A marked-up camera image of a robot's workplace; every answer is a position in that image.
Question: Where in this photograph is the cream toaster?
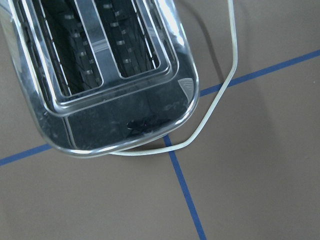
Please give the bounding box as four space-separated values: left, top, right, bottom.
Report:
0 0 200 158

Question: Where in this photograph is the white toaster power cord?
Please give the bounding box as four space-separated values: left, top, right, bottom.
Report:
109 0 238 157

